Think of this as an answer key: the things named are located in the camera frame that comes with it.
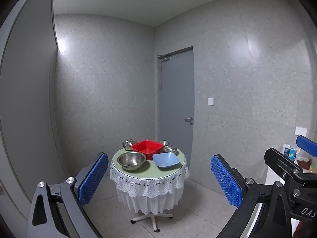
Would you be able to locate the round table with lace cloth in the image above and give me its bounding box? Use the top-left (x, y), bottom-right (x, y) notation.
top-left (110, 147), bottom-right (190, 216)

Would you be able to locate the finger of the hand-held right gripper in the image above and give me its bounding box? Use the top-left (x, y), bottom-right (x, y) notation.
top-left (296, 135), bottom-right (317, 157)
top-left (264, 148), bottom-right (317, 199)

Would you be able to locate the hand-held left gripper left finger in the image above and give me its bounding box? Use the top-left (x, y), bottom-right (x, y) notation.
top-left (26, 152), bottom-right (109, 238)

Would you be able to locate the red square plastic basin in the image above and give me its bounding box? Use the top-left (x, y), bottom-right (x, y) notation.
top-left (131, 140), bottom-right (163, 161)

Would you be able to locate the grey partition panel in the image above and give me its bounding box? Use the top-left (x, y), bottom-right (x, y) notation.
top-left (0, 0), bottom-right (58, 238)

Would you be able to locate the round table white star base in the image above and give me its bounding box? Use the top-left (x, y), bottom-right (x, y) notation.
top-left (129, 209), bottom-right (174, 233)

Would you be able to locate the blue white tissue packet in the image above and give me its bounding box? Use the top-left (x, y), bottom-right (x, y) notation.
top-left (282, 144), bottom-right (299, 160)

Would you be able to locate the blue square plastic plate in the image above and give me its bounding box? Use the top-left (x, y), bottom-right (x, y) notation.
top-left (152, 153), bottom-right (180, 168)

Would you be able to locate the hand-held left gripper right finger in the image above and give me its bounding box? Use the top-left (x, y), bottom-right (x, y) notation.
top-left (210, 154), bottom-right (293, 238)

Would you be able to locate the grey door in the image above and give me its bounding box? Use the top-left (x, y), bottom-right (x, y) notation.
top-left (157, 46), bottom-right (194, 170)

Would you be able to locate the large steel bowl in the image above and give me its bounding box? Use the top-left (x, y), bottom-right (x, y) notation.
top-left (117, 152), bottom-right (147, 171)

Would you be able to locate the brown object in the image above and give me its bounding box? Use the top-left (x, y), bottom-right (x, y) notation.
top-left (297, 158), bottom-right (313, 171)

